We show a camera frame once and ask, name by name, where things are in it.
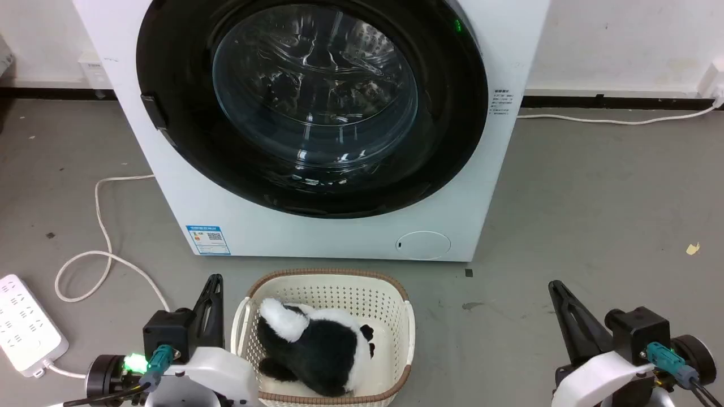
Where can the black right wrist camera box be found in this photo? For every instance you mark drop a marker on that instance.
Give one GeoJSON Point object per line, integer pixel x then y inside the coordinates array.
{"type": "Point", "coordinates": [639, 333]}

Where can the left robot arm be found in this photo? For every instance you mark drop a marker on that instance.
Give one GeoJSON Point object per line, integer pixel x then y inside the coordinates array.
{"type": "Point", "coordinates": [104, 376]}

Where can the black and white panda plush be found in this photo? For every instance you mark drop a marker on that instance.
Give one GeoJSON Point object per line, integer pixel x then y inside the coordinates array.
{"type": "Point", "coordinates": [322, 350]}

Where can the white wall socket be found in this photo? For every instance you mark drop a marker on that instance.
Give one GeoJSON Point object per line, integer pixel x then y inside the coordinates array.
{"type": "Point", "coordinates": [93, 70]}

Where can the cream plastic laundry basket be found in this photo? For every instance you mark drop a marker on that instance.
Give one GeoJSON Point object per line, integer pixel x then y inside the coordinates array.
{"type": "Point", "coordinates": [339, 293]}

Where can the small black text sticker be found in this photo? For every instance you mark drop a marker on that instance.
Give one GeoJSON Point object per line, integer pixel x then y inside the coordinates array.
{"type": "Point", "coordinates": [501, 102]}

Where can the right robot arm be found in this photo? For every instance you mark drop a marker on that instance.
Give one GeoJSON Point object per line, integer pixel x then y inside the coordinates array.
{"type": "Point", "coordinates": [694, 356]}

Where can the white wall plug adapter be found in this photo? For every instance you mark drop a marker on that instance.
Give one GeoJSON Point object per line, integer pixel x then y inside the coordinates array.
{"type": "Point", "coordinates": [714, 82]}

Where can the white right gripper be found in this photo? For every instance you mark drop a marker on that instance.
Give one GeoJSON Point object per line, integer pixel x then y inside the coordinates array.
{"type": "Point", "coordinates": [599, 379]}

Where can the round black glass washer door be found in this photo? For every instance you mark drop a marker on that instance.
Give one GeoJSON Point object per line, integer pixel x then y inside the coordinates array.
{"type": "Point", "coordinates": [169, 62]}

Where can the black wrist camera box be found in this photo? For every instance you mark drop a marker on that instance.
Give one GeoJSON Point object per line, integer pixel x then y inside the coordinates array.
{"type": "Point", "coordinates": [639, 333]}
{"type": "Point", "coordinates": [168, 330]}

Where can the blue energy label sticker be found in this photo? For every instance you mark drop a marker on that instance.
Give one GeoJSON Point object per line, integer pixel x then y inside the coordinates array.
{"type": "Point", "coordinates": [207, 240]}

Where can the yellow tape scrap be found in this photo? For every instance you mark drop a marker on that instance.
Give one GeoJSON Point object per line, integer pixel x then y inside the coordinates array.
{"type": "Point", "coordinates": [693, 249]}

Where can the round white filter cover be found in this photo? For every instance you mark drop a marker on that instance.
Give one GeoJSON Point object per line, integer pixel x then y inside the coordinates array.
{"type": "Point", "coordinates": [424, 245]}

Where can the white power strip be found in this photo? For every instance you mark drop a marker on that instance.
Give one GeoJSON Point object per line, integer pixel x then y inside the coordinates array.
{"type": "Point", "coordinates": [25, 328]}

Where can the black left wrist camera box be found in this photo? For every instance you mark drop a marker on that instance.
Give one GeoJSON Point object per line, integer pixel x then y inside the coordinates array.
{"type": "Point", "coordinates": [168, 330]}

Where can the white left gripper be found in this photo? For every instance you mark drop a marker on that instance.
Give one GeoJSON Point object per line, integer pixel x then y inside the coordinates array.
{"type": "Point", "coordinates": [226, 376]}

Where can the white front-load washing machine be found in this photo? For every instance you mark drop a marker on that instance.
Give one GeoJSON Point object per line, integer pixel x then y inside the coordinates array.
{"type": "Point", "coordinates": [339, 237]}

